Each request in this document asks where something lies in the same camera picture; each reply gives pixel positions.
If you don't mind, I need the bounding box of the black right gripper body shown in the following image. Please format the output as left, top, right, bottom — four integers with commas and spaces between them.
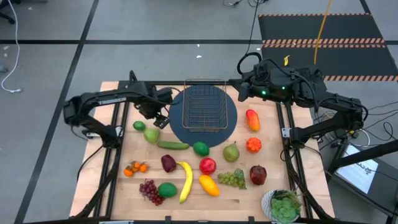
248, 68, 277, 102

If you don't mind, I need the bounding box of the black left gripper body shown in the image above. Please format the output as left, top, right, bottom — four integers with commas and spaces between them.
134, 96, 165, 121

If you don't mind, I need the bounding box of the light green pear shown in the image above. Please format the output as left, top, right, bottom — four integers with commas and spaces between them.
143, 128, 161, 144

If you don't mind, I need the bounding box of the large green fruit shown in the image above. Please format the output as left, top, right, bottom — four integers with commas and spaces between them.
132, 120, 147, 132

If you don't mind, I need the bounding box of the green cucumber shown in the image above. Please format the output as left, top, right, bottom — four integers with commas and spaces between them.
156, 140, 190, 151

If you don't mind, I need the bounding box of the red orange mango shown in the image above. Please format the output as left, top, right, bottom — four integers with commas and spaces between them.
245, 108, 261, 133

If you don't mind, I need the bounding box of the dark maroon fruit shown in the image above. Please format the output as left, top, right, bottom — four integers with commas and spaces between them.
160, 154, 177, 174

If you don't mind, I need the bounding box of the round green lime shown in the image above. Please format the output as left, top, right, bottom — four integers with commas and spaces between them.
192, 141, 211, 157

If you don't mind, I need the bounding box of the tangerine cluster with leaves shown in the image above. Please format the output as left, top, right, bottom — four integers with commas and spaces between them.
123, 160, 149, 178

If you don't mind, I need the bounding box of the orange bumpy pepper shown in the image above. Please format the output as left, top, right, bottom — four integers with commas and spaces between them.
246, 137, 262, 154

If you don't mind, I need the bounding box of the brownish green pear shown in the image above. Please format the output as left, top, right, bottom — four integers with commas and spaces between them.
222, 141, 241, 163

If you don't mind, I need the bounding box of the bright red apple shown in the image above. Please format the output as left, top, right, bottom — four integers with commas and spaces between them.
198, 157, 218, 175

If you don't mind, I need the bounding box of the yellow banana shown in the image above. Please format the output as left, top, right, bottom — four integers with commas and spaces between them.
176, 161, 194, 205

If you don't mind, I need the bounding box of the green avocado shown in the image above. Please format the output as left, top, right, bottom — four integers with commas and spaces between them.
157, 182, 178, 199

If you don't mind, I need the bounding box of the purple grape bunch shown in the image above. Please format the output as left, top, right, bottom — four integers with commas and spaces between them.
139, 179, 165, 207

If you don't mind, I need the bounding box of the yellow orange mango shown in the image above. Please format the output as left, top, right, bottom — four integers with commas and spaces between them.
198, 174, 221, 197

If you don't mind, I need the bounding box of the dark red apple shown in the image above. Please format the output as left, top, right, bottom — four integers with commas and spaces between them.
249, 165, 267, 186

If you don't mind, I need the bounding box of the green grape bunch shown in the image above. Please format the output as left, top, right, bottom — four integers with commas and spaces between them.
216, 168, 248, 190

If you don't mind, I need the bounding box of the round dark blue placemat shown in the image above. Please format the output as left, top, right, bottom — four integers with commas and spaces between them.
169, 83, 238, 149

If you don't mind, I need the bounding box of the black hazard-striped floor mat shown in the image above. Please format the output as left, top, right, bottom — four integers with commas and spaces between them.
257, 12, 398, 82

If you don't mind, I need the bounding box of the white patterned plant pot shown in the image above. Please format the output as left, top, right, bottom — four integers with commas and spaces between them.
260, 189, 301, 223

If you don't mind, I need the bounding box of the green artificial succulent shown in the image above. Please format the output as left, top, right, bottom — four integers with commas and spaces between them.
269, 189, 303, 223

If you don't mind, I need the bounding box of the black desk leg bar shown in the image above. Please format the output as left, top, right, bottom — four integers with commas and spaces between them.
328, 139, 398, 175

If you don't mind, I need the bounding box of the black office chair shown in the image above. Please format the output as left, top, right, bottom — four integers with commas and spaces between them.
0, 0, 16, 25

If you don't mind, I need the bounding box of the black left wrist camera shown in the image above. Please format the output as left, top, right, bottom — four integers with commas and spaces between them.
157, 88, 174, 105

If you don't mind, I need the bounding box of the copper wire basket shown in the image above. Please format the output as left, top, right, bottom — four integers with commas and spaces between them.
182, 78, 229, 133

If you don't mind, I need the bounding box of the black hanging cable with loop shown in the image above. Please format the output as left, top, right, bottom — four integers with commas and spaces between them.
236, 0, 264, 75

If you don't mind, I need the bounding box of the black floor cable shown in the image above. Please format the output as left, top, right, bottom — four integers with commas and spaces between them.
223, 0, 269, 9

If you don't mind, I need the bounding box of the yellow hanging cable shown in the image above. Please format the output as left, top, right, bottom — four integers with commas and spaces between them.
313, 0, 333, 65

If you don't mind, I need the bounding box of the white floor cable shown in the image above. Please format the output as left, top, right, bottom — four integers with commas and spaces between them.
0, 0, 23, 93

